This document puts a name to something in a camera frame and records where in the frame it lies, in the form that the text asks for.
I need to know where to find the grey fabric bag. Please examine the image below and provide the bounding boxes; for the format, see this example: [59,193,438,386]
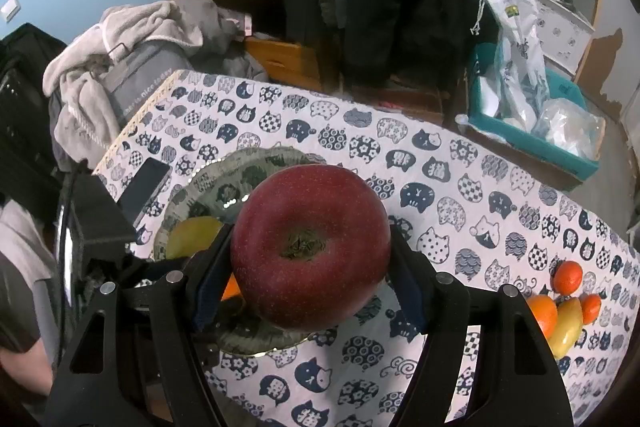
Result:
[101,39,177,124]

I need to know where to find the person's left forearm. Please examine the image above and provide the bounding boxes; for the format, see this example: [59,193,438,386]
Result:
[0,337,54,396]

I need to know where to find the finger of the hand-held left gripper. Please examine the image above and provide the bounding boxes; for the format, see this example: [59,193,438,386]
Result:
[119,254,198,303]

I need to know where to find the small tangerine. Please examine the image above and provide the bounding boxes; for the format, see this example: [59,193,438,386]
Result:
[549,260,584,296]
[580,294,603,326]

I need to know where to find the black smartphone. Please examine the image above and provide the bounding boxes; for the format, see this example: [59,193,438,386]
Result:
[119,158,172,226]

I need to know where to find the orange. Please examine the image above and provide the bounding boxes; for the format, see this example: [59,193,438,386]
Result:
[525,294,559,339]
[220,272,247,302]

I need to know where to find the red printed book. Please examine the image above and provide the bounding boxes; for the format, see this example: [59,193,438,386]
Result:
[369,86,452,114]

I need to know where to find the wooden drawer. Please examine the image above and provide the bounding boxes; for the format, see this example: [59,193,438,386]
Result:
[244,36,324,91]

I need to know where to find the black luggage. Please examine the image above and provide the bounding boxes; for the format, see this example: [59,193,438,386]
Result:
[0,23,72,204]

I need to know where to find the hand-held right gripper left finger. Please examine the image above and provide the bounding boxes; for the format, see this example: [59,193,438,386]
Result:
[42,222,236,427]

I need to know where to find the cardboard box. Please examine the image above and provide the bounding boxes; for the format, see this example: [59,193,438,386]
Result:
[451,71,587,194]

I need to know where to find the red apple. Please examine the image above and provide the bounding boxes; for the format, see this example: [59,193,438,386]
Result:
[229,164,392,331]

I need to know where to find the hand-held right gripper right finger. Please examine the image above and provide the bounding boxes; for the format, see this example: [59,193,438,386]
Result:
[385,224,576,427]

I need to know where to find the white patterned storage box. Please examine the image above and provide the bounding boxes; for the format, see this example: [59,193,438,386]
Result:
[536,1,597,74]

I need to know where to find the yellow green pear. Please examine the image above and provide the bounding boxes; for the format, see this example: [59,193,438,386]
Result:
[546,297,584,356]

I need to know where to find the cat print tablecloth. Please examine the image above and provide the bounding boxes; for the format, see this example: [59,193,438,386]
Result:
[92,69,640,427]

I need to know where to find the teal plastic crate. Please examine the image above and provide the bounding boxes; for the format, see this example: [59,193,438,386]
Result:
[466,42,607,181]

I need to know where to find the light grey bathrobe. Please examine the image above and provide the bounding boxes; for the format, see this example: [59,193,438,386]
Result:
[42,0,187,168]

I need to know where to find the white printed rice bag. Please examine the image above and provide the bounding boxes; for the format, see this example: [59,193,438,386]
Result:
[464,0,552,131]

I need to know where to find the yellow green apple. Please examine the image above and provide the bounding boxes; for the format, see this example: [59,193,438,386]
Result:
[165,216,225,261]

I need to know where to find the grey hoodie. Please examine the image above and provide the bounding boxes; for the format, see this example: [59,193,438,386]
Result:
[169,0,272,84]

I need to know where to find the green glass bowl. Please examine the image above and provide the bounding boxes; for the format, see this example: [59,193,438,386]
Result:
[152,147,322,356]

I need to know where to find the clear plastic bag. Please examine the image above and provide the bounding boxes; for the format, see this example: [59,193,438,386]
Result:
[531,99,607,164]

